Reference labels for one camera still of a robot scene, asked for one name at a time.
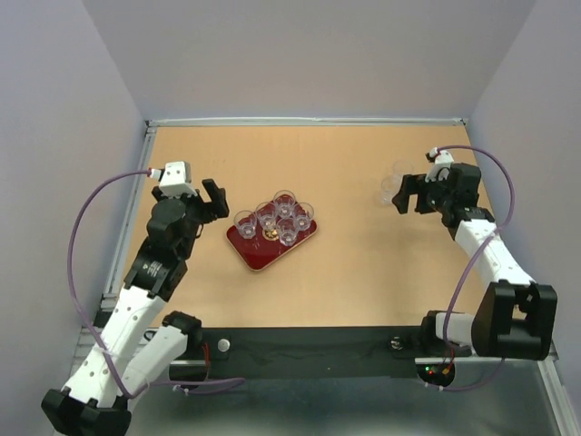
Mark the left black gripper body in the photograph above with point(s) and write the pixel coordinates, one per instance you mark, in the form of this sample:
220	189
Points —
195	207

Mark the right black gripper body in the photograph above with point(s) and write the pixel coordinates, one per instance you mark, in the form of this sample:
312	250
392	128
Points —
438	195

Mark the clear glass group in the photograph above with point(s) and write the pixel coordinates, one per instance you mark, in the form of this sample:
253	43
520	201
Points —
388	188
245	222
401	168

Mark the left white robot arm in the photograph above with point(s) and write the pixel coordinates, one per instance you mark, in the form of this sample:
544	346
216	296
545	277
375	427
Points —
117	370

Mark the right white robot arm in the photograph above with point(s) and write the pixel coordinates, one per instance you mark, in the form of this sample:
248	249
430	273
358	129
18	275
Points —
516	316

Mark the red lacquer tray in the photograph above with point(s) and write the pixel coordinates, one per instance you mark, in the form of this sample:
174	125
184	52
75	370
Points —
264	249

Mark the clear glass right group back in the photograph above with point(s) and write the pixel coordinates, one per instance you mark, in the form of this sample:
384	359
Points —
401	168

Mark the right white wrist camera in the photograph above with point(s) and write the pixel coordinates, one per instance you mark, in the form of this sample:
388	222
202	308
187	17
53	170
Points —
441	161

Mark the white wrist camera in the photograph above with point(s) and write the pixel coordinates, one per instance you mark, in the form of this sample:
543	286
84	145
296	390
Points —
441	161
174	179

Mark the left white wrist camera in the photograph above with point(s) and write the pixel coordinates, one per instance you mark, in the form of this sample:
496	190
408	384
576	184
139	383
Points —
174	179

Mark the aluminium table frame rail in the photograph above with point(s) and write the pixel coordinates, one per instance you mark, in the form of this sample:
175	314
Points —
367	265

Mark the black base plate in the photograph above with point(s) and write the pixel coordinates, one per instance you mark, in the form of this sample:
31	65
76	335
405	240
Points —
312	353

